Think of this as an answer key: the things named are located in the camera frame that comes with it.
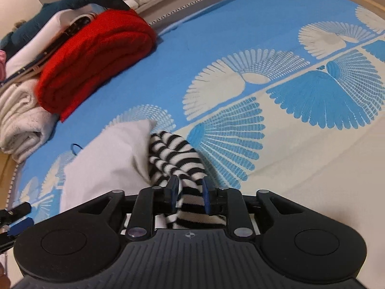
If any folded red blanket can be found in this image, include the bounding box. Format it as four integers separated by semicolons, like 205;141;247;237
35;10;157;121

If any blue white patterned bedsheet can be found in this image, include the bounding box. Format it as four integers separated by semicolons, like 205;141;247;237
5;0;385;236

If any grey striped mattress edge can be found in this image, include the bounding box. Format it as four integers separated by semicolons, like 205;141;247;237
141;0;226;32

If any white folded pillow cloth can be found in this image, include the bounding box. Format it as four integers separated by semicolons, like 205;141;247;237
5;6;96;78

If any dark teal plush toy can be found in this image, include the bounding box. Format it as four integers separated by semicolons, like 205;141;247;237
1;0;130;58

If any black white striped garment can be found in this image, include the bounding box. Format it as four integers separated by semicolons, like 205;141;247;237
149;131;226;229

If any folded cream white blanket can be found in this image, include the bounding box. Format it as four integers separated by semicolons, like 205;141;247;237
1;78;58;163

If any white cloth garment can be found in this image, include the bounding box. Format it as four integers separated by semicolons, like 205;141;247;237
60;119;157;212

